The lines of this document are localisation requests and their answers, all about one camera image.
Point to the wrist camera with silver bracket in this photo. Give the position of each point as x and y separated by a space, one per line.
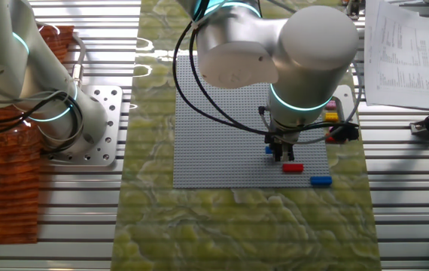
344 133

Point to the brown wooden board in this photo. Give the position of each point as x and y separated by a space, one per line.
3 188

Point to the printed paper sheet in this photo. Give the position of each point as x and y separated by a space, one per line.
399 56

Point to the green marble pattern mat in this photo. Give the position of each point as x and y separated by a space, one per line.
237 226

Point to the grey Lego baseplate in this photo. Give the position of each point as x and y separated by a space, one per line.
218 162

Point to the blue Lego brick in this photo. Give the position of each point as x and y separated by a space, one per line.
321 180
269 150

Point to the yellow Lego brick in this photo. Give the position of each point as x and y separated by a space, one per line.
331 117

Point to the silver robot mount plate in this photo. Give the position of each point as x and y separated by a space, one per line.
111 113

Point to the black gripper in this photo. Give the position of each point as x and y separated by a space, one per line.
280 139

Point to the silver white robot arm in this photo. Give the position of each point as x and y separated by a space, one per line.
312 56

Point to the red Lego brick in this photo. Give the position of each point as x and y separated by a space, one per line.
329 140
292 168

